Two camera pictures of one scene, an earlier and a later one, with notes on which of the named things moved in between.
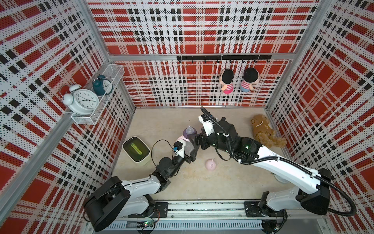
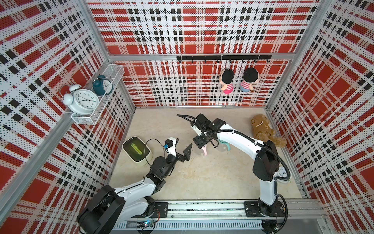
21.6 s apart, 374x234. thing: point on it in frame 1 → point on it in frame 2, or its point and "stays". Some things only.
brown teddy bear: x=264 y=133 stays
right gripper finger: x=203 y=140 stays
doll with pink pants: x=226 y=79 stays
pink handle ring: x=182 y=138 → x=204 y=148
